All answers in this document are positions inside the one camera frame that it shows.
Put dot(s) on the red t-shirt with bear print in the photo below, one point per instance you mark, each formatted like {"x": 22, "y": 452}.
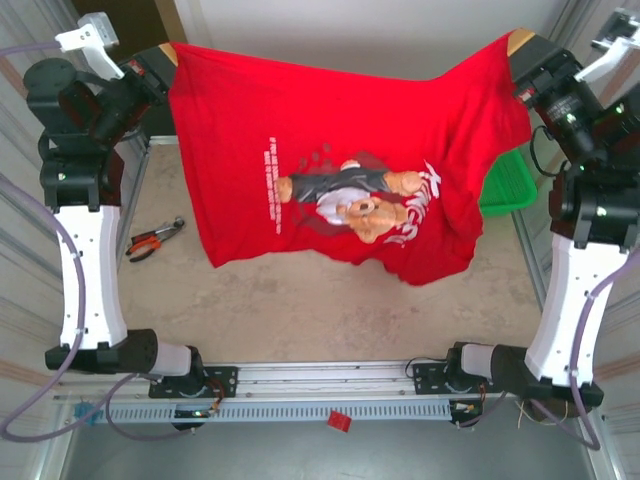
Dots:
{"x": 300, "y": 125}

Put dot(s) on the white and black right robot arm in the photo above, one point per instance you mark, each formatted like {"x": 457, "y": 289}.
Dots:
{"x": 555, "y": 310}

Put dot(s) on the tan wooden door jamb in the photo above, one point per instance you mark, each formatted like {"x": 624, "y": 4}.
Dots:
{"x": 171, "y": 20}

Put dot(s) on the brown wooden board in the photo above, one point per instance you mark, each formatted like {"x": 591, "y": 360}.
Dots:
{"x": 140, "y": 20}

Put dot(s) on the green plastic basket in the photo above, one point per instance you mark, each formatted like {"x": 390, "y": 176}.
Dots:
{"x": 510, "y": 185}

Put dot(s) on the small red plastic block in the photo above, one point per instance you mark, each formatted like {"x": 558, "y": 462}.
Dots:
{"x": 340, "y": 421}

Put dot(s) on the thin aluminium edge rail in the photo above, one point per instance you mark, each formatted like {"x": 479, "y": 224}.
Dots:
{"x": 532, "y": 260}
{"x": 140, "y": 175}
{"x": 162, "y": 140}

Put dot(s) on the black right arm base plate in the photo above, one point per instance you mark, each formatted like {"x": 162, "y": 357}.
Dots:
{"x": 425, "y": 377}

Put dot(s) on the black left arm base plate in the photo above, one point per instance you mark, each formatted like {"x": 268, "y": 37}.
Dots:
{"x": 225, "y": 380}

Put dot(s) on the wide aluminium extrusion rail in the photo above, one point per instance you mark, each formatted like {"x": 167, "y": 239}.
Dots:
{"x": 325, "y": 375}

